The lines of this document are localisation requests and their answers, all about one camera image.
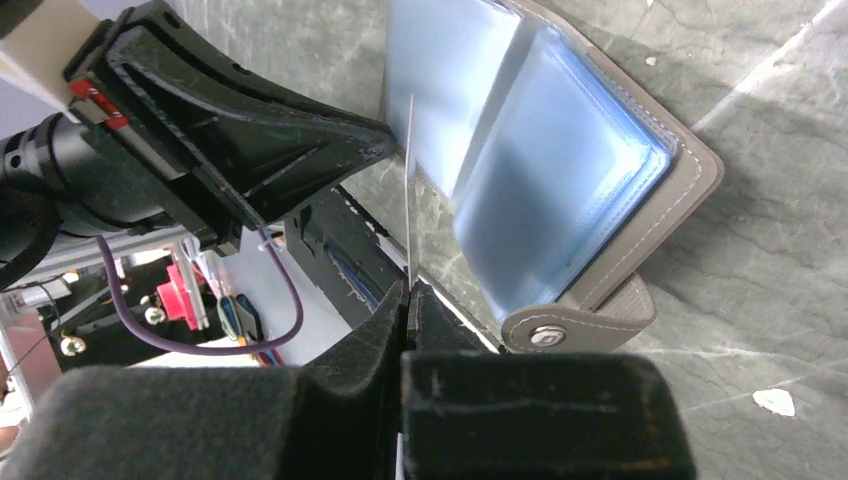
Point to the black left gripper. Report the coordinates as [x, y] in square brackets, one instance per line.
[170, 132]

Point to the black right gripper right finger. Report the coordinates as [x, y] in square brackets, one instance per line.
[470, 414]

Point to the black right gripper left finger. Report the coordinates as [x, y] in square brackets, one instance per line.
[333, 418]

